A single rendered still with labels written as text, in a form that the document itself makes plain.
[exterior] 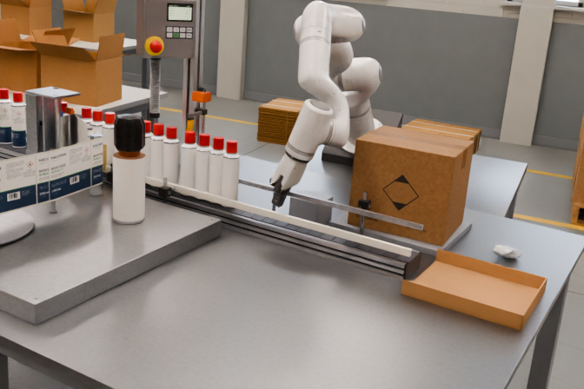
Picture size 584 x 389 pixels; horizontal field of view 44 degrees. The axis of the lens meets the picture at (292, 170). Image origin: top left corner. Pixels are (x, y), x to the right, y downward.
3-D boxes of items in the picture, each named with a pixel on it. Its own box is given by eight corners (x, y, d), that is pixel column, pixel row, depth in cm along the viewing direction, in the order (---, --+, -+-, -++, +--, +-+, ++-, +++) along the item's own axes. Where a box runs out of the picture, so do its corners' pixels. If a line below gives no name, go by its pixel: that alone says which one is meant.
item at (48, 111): (25, 168, 240) (23, 91, 233) (56, 160, 251) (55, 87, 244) (55, 176, 234) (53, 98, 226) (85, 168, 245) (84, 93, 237)
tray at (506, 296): (401, 293, 181) (402, 280, 180) (435, 261, 203) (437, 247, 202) (520, 331, 167) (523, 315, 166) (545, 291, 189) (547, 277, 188)
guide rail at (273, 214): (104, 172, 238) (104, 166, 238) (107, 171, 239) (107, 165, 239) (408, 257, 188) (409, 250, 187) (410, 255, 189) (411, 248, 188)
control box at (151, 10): (136, 54, 232) (136, -7, 226) (187, 54, 239) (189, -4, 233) (142, 58, 223) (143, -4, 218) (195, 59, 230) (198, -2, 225)
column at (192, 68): (179, 191, 245) (185, -11, 226) (188, 187, 249) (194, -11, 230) (189, 194, 243) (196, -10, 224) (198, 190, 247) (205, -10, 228)
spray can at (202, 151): (190, 198, 224) (192, 134, 218) (200, 194, 228) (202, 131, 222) (204, 201, 222) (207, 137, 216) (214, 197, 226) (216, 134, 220)
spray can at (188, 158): (176, 194, 226) (178, 131, 220) (186, 191, 230) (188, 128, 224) (189, 198, 224) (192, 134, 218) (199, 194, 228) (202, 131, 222)
